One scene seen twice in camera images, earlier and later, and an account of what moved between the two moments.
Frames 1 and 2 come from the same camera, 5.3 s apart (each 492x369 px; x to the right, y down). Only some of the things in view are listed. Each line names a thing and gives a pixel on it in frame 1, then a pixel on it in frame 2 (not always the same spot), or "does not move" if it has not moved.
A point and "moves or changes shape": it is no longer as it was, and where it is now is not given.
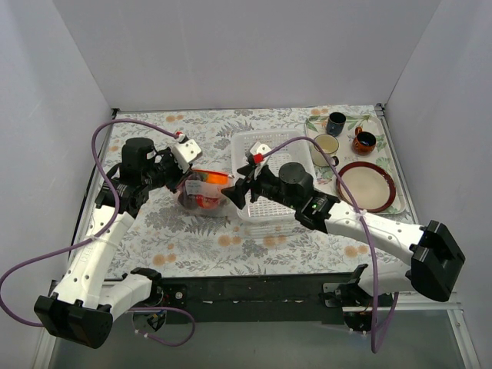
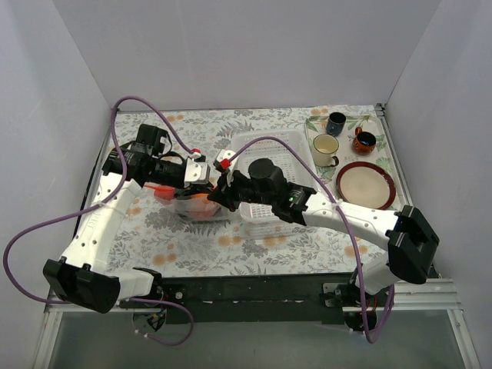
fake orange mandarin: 215,178 moves or changes shape
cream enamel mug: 330,144 does not move
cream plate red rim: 372,186 does not move
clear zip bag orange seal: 201,191 moves or changes shape
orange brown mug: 364,142 does not move
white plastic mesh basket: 285,146 does not move
